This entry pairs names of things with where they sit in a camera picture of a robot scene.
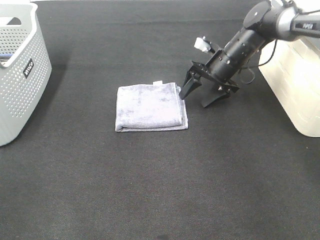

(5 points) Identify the white plastic storage bin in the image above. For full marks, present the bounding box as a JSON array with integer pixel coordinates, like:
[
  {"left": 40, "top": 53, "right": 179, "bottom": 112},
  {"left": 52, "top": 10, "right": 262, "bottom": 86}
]
[{"left": 259, "top": 36, "right": 320, "bottom": 137}]

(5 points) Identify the grey perforated laundry basket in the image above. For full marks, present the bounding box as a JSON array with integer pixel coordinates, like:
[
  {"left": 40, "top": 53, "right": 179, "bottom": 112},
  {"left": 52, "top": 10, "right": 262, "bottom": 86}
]
[{"left": 0, "top": 0, "right": 52, "bottom": 146}]

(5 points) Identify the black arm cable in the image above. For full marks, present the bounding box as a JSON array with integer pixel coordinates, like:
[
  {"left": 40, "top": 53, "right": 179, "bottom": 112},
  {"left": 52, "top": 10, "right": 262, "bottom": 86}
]
[{"left": 238, "top": 0, "right": 320, "bottom": 85}]

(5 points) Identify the grey towel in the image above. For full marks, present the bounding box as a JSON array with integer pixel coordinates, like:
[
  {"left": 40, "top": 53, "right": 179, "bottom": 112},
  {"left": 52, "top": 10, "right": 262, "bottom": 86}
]
[{"left": 115, "top": 82, "right": 189, "bottom": 132}]

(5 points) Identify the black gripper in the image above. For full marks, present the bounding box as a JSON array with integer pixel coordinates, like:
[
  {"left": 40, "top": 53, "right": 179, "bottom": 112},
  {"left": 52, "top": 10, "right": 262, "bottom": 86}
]
[{"left": 179, "top": 49, "right": 240, "bottom": 108}]

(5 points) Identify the blue cloth in basket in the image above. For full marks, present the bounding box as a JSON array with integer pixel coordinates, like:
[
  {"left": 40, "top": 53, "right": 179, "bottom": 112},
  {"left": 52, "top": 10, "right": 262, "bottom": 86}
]
[{"left": 0, "top": 53, "right": 13, "bottom": 61}]

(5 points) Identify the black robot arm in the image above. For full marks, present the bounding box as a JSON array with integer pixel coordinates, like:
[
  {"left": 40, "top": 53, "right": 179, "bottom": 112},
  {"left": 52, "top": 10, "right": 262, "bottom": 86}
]
[{"left": 179, "top": 0, "right": 320, "bottom": 108}]

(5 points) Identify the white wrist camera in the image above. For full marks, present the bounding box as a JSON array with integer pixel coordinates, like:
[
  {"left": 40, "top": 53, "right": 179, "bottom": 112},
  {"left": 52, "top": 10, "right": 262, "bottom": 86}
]
[{"left": 193, "top": 36, "right": 216, "bottom": 54}]

